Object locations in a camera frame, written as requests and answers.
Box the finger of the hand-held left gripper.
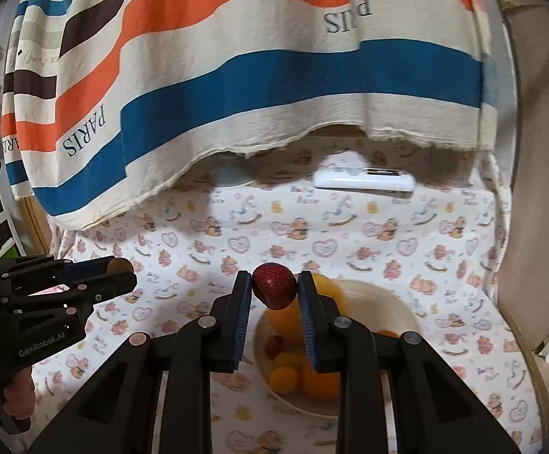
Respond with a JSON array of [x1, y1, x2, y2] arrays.
[[5, 271, 138, 314], [0, 255, 119, 295]]

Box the white remote control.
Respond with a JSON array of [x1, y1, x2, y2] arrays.
[[313, 167, 416, 196]]

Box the striped hanging cloth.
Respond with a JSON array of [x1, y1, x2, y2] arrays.
[[0, 0, 499, 232]]

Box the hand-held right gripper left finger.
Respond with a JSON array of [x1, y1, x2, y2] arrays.
[[28, 271, 252, 454]]

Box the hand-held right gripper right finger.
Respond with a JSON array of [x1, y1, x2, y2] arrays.
[[297, 271, 523, 454]]

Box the large yellow-red apple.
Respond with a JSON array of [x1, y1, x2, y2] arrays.
[[267, 273, 346, 344]]

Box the wooden shelf unit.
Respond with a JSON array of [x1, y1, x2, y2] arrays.
[[487, 0, 549, 454]]

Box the bear print tablecloth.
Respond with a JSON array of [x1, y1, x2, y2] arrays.
[[28, 135, 540, 454]]

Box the person's left hand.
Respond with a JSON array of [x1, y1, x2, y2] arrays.
[[1, 366, 36, 421]]

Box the beige plate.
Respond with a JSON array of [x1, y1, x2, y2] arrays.
[[254, 278, 421, 417]]

